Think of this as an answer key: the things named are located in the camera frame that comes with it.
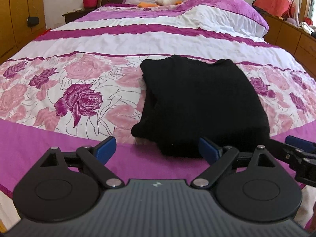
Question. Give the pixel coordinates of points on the red floor item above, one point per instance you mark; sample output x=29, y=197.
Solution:
x=44, y=32

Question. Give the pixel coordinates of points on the folded purple white quilt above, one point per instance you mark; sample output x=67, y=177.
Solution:
x=222, y=14

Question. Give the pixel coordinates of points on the light wooden side cabinet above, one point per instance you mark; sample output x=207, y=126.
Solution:
x=291, y=39

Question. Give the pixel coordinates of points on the floral purple white bedspread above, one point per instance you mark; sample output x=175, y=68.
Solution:
x=74, y=42

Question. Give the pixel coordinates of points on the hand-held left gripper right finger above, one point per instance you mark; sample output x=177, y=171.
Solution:
x=208, y=150

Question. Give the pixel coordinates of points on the black knit garment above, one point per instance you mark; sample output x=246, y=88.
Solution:
x=197, y=98

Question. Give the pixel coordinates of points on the dark wooden nightstand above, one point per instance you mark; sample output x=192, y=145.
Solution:
x=76, y=16

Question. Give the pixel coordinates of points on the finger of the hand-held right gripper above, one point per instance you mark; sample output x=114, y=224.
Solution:
x=303, y=165
x=300, y=142

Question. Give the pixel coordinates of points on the light wooden wardrobe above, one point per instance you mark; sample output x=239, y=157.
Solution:
x=14, y=17

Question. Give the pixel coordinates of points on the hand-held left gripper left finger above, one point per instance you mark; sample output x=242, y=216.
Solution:
x=106, y=149

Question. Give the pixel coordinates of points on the orange soft item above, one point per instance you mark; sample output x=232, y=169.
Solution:
x=147, y=4

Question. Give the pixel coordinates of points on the small black pouch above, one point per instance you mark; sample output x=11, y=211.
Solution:
x=33, y=21

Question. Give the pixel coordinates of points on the white cloth item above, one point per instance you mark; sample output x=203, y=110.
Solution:
x=306, y=27

